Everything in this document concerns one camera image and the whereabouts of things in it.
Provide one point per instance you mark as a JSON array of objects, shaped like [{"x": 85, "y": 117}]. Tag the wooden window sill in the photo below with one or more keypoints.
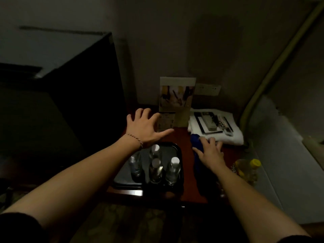
[{"x": 315, "y": 151}]

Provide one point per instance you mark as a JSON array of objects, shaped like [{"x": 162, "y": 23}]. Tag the person's black left sleeve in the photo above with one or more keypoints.
[{"x": 20, "y": 229}]

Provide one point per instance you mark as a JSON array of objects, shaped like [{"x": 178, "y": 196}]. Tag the remote controls on black folder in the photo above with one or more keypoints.
[{"x": 198, "y": 125}]

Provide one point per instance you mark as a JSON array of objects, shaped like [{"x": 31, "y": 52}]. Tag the black pen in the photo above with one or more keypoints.
[{"x": 228, "y": 123}]

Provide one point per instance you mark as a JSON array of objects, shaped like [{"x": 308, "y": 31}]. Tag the person's right forearm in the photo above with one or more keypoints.
[{"x": 253, "y": 207}]

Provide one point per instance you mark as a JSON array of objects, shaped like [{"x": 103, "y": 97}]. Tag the white folded towel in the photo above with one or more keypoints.
[{"x": 235, "y": 139}]

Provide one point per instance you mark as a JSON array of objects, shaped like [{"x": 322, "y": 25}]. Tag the black serving tray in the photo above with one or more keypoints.
[{"x": 124, "y": 177}]

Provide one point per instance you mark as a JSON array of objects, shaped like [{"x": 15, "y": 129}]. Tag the white wall panel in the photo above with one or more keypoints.
[{"x": 283, "y": 174}]

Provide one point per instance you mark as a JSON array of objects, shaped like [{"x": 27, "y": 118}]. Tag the person's left hand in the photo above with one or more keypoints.
[{"x": 144, "y": 129}]

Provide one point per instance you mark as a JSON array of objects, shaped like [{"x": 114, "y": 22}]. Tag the white double wall socket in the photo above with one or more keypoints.
[{"x": 208, "y": 89}]

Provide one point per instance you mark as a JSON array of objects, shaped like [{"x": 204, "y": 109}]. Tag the blue cloth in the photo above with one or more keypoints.
[{"x": 196, "y": 142}]

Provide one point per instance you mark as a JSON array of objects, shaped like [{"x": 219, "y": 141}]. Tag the person's black sleeve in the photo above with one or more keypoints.
[
  {"x": 20, "y": 229},
  {"x": 298, "y": 239}
]

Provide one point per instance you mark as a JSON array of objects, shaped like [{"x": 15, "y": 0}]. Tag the black mini fridge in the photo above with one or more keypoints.
[{"x": 50, "y": 48}]

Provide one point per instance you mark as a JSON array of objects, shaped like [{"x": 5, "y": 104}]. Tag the clear plastic water bottle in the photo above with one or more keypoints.
[
  {"x": 156, "y": 170},
  {"x": 155, "y": 150},
  {"x": 135, "y": 165},
  {"x": 173, "y": 170}
]

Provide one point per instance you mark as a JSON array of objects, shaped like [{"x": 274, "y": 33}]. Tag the person's right hand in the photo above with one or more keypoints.
[{"x": 212, "y": 156}]

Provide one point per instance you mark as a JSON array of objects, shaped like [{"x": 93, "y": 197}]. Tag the green wall pipe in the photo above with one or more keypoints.
[{"x": 273, "y": 75}]

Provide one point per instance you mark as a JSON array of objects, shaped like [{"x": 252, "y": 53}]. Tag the small grey remote control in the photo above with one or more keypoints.
[{"x": 225, "y": 125}]

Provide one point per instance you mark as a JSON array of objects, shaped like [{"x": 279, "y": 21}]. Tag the red wooden side cabinet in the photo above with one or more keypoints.
[{"x": 184, "y": 149}]

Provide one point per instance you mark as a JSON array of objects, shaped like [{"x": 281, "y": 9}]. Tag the person's left forearm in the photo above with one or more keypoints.
[{"x": 76, "y": 182}]

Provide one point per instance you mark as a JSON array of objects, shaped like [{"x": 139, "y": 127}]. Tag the person's black right sleeve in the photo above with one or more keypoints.
[{"x": 298, "y": 239}]

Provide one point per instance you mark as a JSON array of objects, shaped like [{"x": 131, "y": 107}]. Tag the yellow capped liquid bottle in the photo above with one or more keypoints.
[{"x": 249, "y": 172}]

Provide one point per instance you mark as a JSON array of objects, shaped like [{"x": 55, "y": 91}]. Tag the printed brochure stand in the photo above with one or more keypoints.
[{"x": 177, "y": 93}]

